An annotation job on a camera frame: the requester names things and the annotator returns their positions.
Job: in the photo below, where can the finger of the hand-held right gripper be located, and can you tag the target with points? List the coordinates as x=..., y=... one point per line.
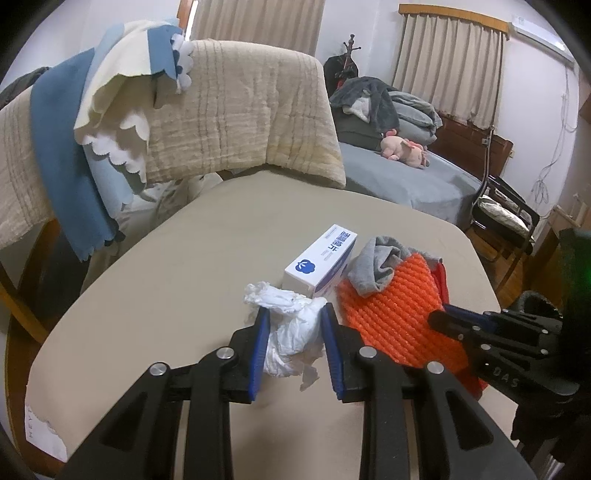
x=517, y=321
x=461, y=328

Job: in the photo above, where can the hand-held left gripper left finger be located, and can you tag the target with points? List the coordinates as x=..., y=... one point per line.
x=258, y=350

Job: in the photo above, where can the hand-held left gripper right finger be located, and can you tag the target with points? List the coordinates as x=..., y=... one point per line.
x=333, y=355

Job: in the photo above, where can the black-lined trash bin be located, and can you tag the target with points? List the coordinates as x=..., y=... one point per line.
x=535, y=300

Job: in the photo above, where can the white tissue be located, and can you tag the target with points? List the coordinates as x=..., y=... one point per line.
x=295, y=332

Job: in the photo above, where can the red cloth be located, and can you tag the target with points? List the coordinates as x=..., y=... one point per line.
x=442, y=286

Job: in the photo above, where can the orange knitted cloth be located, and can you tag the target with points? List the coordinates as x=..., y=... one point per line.
x=392, y=314

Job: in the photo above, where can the grey sock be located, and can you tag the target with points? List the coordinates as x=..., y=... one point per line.
x=369, y=272

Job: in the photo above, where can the white and blue box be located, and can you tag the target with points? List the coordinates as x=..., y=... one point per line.
x=323, y=263

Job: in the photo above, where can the white patterned cushion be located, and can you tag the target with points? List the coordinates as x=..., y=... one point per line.
x=503, y=214

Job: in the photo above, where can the wooden side table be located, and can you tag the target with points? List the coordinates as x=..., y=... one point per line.
x=565, y=216

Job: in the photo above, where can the black metal chair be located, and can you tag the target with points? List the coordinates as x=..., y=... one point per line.
x=508, y=194

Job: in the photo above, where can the bed with grey sheet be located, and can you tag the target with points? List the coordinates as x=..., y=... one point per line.
x=415, y=184

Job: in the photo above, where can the grey bent tube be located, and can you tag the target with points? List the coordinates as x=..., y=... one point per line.
x=488, y=157

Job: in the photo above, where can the cream crumpled cloth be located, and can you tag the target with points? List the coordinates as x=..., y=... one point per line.
x=180, y=198

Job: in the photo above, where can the wooden headboard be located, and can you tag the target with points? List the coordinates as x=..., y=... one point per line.
x=471, y=143

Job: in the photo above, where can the pink plush toy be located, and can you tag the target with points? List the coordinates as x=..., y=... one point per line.
x=401, y=147

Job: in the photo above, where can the folded grey duvet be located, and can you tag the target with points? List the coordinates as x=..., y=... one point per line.
x=415, y=115

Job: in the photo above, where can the light blue scalloped cloth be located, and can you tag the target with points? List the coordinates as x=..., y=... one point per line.
x=111, y=177

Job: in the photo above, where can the beige quilt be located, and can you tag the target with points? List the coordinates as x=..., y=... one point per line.
x=240, y=115

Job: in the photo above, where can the wooden chair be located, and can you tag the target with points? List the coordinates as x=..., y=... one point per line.
x=27, y=295

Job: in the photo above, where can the dark grey blanket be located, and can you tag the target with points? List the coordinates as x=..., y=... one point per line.
x=364, y=94

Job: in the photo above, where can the beige curtain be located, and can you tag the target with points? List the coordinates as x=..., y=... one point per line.
x=258, y=23
x=452, y=69

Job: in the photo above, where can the dark blue scalloped cloth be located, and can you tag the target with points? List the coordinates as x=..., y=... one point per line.
x=60, y=152

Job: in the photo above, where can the white air conditioner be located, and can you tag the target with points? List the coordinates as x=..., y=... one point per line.
x=542, y=39

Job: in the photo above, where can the dark jacket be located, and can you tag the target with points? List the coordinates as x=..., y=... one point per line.
x=339, y=71

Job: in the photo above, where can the cream scalloped cloth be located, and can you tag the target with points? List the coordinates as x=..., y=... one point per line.
x=120, y=92

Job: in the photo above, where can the wooden coat rack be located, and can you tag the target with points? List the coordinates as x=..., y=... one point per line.
x=351, y=46

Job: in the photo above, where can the wooden curtain pelmet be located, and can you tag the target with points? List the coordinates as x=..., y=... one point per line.
x=452, y=16

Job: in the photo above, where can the wooden window frame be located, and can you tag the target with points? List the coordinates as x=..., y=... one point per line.
x=185, y=11

